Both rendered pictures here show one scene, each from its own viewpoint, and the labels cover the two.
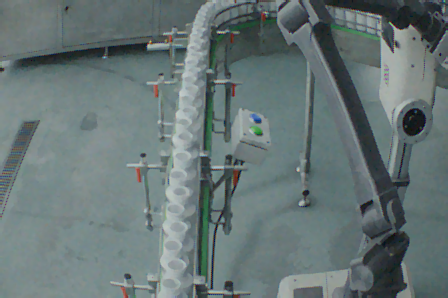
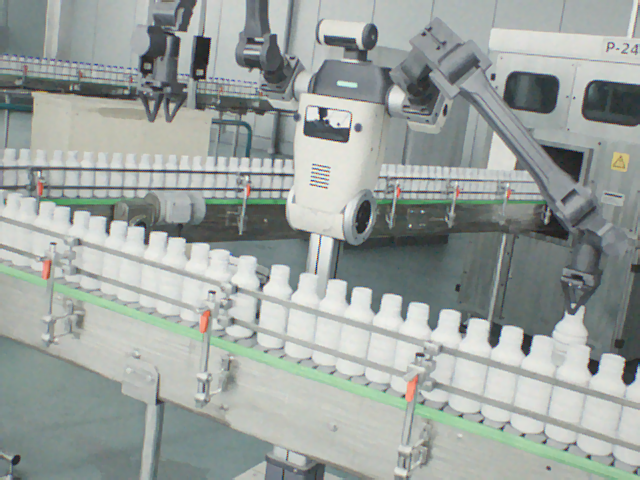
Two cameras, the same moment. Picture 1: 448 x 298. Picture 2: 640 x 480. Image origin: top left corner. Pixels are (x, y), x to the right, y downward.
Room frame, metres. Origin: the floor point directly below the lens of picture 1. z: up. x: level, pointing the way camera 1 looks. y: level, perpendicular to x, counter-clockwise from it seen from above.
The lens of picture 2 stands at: (0.30, 1.50, 1.55)
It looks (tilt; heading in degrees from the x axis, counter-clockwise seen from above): 11 degrees down; 299
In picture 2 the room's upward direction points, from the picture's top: 8 degrees clockwise
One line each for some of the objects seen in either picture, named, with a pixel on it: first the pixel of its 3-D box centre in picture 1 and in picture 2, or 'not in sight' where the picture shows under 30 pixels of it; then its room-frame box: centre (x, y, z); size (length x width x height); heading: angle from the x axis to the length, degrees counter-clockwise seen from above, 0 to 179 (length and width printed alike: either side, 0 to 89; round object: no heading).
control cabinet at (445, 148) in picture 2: not in sight; (420, 148); (3.78, -6.49, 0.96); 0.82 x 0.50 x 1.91; 72
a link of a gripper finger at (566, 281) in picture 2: not in sight; (577, 293); (0.67, -0.29, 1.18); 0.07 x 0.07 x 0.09; 0
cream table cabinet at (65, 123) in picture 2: not in sight; (117, 186); (4.51, -2.94, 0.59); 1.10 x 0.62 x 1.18; 72
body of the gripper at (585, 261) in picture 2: (384, 272); (585, 260); (0.66, -0.30, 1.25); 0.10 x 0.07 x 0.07; 90
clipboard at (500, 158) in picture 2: not in sight; (502, 153); (2.03, -3.80, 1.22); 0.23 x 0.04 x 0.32; 162
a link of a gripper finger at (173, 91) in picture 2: not in sight; (166, 103); (1.65, -0.08, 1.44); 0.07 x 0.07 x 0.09; 0
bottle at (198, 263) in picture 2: (189, 138); (197, 282); (1.38, 0.09, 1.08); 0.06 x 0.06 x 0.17
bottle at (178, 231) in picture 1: (180, 255); (386, 338); (0.92, 0.09, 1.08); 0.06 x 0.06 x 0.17
